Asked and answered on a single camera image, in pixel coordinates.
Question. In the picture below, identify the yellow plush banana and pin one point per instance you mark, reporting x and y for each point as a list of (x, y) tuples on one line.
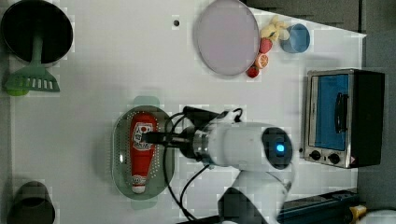
[(276, 30)]

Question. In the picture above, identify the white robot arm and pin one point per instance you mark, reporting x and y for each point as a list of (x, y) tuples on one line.
[(262, 153)]

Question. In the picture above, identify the green slotted spatula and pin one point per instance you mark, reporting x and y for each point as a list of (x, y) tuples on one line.
[(34, 76)]

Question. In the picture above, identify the red plush ketchup bottle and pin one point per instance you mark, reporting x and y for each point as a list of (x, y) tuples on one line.
[(141, 153)]

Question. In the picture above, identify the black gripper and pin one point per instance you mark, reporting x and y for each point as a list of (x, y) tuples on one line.
[(184, 141)]

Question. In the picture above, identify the yellow red emergency button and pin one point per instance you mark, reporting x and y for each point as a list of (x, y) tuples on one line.
[(357, 212)]

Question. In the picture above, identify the blue cup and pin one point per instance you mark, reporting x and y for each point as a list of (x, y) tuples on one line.
[(298, 41)]

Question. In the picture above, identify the dark grey cup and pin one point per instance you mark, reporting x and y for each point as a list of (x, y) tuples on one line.
[(32, 205)]

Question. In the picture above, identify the black round pan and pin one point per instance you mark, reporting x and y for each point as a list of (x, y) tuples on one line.
[(27, 18)]

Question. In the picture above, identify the orange slice toy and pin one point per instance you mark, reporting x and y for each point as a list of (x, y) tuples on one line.
[(261, 61)]

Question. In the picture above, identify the blue metal rail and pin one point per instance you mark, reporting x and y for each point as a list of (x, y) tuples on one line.
[(329, 208)]

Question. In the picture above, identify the green oval strainer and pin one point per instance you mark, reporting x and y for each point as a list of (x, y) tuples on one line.
[(162, 165)]

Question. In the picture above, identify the silver toaster oven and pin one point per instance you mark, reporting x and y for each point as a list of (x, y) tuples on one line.
[(344, 114)]

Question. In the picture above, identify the red plush strawberry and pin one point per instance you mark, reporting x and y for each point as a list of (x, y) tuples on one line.
[(265, 45)]

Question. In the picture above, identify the lavender round plate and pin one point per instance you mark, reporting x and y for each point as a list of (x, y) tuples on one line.
[(227, 36)]

